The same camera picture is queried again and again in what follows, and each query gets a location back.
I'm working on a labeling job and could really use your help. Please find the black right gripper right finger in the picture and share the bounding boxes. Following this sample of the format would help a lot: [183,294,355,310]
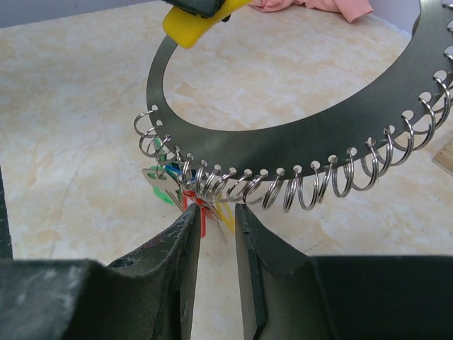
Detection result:
[235,204,452,339]

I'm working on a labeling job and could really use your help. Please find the pink crumpled cloth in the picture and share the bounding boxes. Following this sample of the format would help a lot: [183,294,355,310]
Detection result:
[249,0,373,23]

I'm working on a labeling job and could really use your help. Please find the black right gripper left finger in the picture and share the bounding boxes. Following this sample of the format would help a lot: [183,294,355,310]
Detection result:
[1,205,200,339]

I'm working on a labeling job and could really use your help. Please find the yellow key tag on ring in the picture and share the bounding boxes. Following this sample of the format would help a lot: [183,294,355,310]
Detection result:
[216,202,235,233]

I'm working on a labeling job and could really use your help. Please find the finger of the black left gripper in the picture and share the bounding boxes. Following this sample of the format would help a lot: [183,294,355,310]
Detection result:
[166,0,224,19]

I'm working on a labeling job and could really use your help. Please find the red key tag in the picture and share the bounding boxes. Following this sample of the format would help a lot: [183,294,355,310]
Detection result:
[182,190,210,240]

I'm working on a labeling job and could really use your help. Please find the wooden clothes rack base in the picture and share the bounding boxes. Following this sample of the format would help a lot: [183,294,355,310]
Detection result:
[432,140,453,175]

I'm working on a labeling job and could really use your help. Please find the grey oval key organizer ring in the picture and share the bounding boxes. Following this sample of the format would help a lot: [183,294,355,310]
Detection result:
[133,0,453,213]

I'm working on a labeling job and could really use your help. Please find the green key tag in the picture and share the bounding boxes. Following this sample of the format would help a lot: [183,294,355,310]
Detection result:
[149,138,176,206]

